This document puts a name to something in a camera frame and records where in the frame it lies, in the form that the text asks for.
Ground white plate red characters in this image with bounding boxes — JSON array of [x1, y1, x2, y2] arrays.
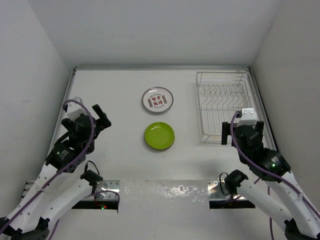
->
[[141, 86, 174, 114]]

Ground green plate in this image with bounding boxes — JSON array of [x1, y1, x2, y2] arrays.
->
[[143, 122, 176, 148]]

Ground blue patterned plate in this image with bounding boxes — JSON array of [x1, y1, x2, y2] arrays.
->
[[145, 143, 173, 152]]

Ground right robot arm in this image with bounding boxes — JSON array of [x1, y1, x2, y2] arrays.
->
[[221, 119, 320, 240]]

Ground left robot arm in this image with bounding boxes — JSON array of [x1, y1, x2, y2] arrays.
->
[[0, 100, 112, 240]]

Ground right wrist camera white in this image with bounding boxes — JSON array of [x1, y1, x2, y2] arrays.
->
[[237, 108, 258, 128]]

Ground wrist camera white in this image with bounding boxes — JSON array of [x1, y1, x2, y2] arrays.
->
[[237, 108, 258, 128], [62, 101, 88, 122]]

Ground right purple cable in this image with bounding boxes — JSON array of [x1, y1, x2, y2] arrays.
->
[[229, 111, 320, 240]]

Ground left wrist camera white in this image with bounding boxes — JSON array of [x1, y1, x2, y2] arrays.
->
[[62, 101, 88, 122]]

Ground wire dish rack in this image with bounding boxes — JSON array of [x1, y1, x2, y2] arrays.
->
[[195, 71, 256, 145]]

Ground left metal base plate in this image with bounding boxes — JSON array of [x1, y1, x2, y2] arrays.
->
[[86, 180, 120, 201]]

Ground metal base plate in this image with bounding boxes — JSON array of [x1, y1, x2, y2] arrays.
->
[[207, 179, 246, 202], [86, 180, 120, 201]]

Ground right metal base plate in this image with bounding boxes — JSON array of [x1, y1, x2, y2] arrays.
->
[[207, 179, 246, 202]]

